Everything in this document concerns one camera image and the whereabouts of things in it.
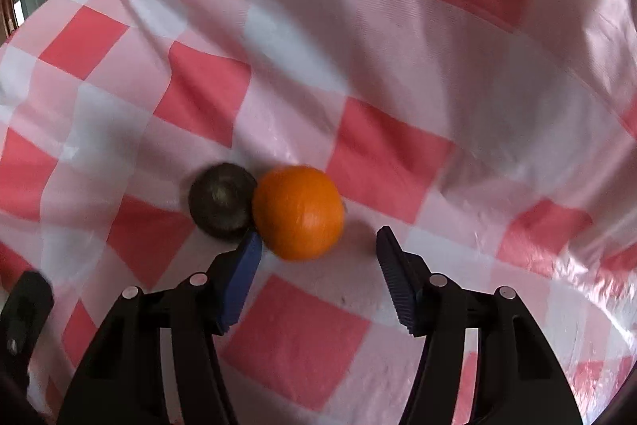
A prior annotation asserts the dark purple round fruit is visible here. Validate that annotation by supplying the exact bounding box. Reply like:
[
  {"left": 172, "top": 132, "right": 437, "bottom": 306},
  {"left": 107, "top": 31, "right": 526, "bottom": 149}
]
[{"left": 188, "top": 162, "right": 258, "bottom": 239}]

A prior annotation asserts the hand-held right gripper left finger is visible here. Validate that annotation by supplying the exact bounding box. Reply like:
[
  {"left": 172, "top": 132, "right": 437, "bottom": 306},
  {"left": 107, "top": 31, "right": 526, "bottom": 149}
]
[{"left": 57, "top": 231, "right": 264, "bottom": 425}]

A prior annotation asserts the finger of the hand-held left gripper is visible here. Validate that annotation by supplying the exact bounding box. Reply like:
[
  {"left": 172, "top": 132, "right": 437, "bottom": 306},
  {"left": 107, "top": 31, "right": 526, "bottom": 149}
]
[{"left": 0, "top": 270, "right": 55, "bottom": 386}]

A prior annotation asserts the large orange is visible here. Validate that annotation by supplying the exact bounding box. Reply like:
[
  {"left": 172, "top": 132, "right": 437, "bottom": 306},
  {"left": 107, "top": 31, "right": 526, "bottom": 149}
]
[{"left": 252, "top": 165, "right": 346, "bottom": 262}]

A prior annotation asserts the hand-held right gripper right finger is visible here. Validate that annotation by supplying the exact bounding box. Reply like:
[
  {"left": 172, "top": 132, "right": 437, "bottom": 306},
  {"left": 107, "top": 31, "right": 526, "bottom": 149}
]
[{"left": 375, "top": 226, "right": 583, "bottom": 425}]

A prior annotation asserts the red white checked tablecloth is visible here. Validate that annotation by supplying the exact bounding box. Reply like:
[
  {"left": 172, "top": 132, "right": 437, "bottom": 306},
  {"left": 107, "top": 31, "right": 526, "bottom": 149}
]
[{"left": 0, "top": 0, "right": 637, "bottom": 425}]

